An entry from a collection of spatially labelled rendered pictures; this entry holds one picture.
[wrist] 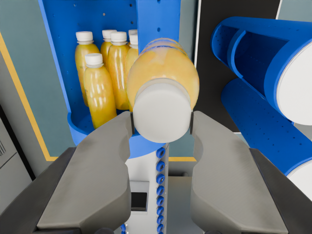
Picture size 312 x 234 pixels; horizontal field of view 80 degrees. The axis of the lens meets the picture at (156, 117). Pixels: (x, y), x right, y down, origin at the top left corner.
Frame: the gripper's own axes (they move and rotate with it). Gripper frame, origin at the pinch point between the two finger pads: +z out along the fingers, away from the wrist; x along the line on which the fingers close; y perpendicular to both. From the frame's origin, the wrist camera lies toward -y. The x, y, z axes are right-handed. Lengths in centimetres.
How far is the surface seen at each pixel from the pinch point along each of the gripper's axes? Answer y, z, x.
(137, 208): 62, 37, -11
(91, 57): 2.4, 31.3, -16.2
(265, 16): -2, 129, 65
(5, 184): 133, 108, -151
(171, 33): -2.6, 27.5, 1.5
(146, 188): 64, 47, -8
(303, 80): 11, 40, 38
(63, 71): 6.0, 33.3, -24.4
